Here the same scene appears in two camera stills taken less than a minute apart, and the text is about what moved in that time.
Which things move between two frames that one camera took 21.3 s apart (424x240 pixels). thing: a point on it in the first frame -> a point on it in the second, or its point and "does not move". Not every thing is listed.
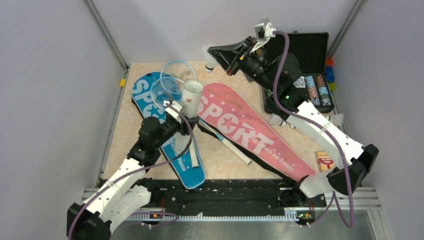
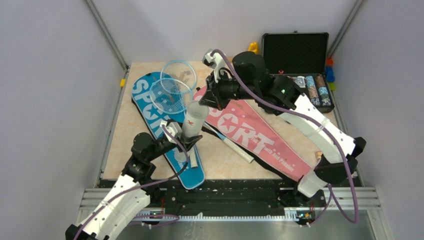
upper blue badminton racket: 173,75 does not move
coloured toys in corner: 329,73 does not move
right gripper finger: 229,60 -> 209,98
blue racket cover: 159,99 does not move
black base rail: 223,195 does not move
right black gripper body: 255,69 -> 228,89
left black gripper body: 170,128 -> 164,148
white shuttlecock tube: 192,101 -> 196,117
